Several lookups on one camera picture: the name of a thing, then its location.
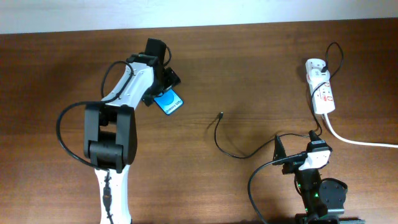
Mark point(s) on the white USB charger plug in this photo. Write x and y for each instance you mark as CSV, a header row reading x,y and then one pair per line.
x,y
315,76

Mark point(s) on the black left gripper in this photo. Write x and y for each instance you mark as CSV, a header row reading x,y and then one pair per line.
x,y
170,78

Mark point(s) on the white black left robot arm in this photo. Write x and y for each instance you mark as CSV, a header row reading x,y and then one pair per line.
x,y
110,141

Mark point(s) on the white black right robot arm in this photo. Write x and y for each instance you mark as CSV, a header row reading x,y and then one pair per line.
x,y
323,199

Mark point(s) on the white power strip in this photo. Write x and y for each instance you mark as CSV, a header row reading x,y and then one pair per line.
x,y
322,97

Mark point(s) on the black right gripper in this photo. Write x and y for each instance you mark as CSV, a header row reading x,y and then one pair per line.
x,y
292,165

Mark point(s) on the blue smartphone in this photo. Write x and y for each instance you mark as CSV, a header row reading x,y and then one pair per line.
x,y
169,102

